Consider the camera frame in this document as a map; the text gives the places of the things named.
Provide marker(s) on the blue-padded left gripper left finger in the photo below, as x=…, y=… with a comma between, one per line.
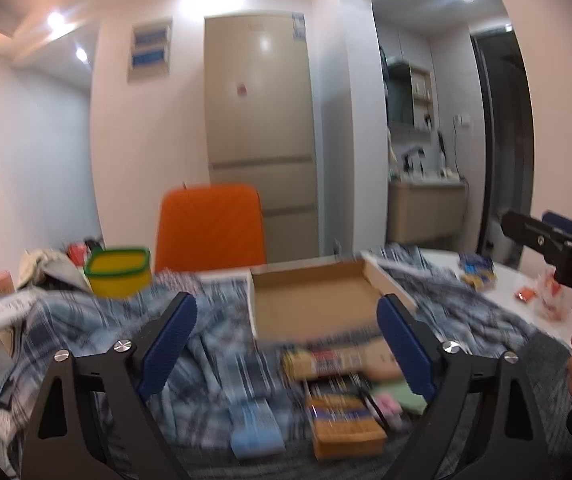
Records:
x=65, y=438

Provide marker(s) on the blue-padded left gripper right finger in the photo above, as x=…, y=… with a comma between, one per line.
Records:
x=506, y=437

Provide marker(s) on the green snap pouch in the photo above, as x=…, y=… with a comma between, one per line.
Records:
x=400, y=395

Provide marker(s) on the gold blue cigarette pack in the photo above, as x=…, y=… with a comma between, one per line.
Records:
x=343, y=427

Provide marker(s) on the light blue tissue pack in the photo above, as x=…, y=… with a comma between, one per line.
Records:
x=254, y=431

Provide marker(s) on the pink white plush bunny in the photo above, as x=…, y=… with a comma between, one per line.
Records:
x=390, y=409

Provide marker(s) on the orange small packet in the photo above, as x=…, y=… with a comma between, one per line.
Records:
x=525, y=294

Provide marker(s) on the gold blue pack on table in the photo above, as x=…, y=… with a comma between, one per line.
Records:
x=477, y=272

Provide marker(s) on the bathroom vanity cabinet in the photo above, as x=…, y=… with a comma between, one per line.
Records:
x=425, y=212

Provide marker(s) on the red yellow cigarette carton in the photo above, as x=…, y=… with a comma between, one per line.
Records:
x=374, y=360

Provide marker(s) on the blue plaid shirt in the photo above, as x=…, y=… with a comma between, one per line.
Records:
x=193, y=408

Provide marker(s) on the white patterned box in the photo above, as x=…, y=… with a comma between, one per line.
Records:
x=15, y=308

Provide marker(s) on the yellow bin with green rim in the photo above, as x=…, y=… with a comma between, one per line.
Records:
x=118, y=272

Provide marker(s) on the black faucet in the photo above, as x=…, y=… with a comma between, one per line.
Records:
x=409, y=157

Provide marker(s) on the pile of beige cloth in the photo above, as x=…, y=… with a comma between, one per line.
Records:
x=50, y=269

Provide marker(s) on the pink bottle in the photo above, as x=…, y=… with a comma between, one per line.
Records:
x=7, y=286

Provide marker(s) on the red bag on floor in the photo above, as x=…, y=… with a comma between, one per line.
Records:
x=78, y=253

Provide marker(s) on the mirror cabinet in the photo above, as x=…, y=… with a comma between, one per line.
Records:
x=410, y=103

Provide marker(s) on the shallow cardboard box tray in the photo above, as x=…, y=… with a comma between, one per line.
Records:
x=312, y=299

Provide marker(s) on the orange padded chair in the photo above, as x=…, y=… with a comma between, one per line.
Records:
x=210, y=228

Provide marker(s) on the beige three-door refrigerator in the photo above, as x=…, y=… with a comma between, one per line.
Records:
x=259, y=123

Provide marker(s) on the wall electrical panel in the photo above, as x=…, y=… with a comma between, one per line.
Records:
x=150, y=50

